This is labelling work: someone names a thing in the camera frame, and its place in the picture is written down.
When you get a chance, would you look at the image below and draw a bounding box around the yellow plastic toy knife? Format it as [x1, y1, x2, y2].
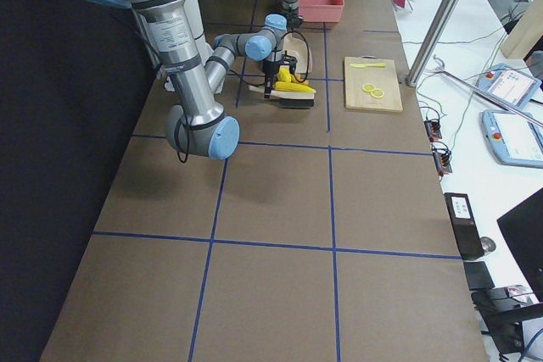
[349, 63, 386, 69]

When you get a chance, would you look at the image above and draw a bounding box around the metal rod with hook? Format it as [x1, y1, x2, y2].
[433, 56, 542, 127]

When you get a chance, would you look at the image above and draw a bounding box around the near teach pendant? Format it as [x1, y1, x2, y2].
[480, 109, 542, 169]

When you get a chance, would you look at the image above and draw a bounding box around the beige plastic dustpan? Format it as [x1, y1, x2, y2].
[283, 30, 313, 76]

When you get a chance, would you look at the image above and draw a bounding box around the near orange terminal block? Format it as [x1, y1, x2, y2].
[432, 147, 452, 176]

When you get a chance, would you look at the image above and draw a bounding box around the far orange terminal block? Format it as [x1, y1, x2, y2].
[424, 120, 442, 142]

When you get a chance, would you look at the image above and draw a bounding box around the pink plastic bin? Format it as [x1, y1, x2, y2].
[299, 0, 344, 23]

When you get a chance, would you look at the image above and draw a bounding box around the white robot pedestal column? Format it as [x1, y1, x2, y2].
[133, 0, 225, 94]

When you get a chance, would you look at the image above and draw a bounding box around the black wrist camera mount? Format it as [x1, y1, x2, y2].
[280, 52, 298, 75]

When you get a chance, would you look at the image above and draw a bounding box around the far teach pendant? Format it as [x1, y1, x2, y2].
[477, 64, 541, 109]

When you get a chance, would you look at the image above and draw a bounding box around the near lemon slice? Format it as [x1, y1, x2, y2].
[370, 88, 384, 98]

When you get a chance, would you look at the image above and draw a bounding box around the orange terminal block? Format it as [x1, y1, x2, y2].
[432, 147, 452, 176]
[424, 120, 442, 142]

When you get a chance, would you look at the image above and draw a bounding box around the beige hand brush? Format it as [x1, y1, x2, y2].
[248, 86, 316, 109]

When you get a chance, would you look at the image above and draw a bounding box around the aluminium frame post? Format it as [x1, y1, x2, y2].
[406, 0, 459, 87]

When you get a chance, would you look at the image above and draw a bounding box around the teach pendant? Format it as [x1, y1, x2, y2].
[480, 109, 542, 169]
[477, 64, 541, 109]

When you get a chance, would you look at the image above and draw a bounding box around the black monitor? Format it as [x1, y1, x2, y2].
[497, 197, 542, 301]

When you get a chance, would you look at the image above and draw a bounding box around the black box with label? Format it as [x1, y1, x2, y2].
[444, 192, 484, 260]

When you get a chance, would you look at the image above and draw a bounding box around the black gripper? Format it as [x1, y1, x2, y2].
[279, 1, 304, 27]
[262, 54, 284, 99]

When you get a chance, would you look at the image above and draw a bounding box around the yellow toy corn cob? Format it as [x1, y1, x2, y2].
[276, 81, 316, 93]

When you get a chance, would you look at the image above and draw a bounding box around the bamboo cutting board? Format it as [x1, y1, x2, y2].
[344, 57, 403, 113]

